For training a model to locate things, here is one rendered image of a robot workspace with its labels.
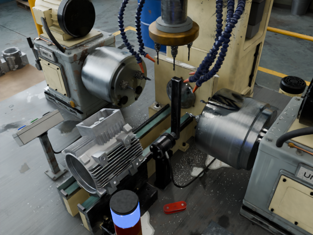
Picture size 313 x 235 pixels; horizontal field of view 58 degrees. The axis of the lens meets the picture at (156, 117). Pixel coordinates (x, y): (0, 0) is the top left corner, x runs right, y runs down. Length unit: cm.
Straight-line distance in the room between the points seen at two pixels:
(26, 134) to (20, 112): 61
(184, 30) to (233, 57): 27
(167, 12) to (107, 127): 42
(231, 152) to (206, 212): 27
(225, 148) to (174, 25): 44
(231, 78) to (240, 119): 34
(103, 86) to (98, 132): 36
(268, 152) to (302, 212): 20
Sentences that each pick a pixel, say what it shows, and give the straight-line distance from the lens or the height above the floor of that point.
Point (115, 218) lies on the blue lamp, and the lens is 62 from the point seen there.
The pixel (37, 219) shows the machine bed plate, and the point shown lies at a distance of 116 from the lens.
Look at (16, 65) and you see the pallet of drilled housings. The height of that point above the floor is 21.
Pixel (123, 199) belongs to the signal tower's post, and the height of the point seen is 122.
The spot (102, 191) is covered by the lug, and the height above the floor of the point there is 99.
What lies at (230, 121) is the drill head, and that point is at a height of 113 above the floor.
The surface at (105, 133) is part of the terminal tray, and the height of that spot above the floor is 112.
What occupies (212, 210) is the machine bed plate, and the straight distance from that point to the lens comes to 110.
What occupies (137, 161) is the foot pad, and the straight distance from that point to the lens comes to 95.
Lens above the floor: 172
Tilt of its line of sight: 39 degrees down
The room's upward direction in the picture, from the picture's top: 2 degrees counter-clockwise
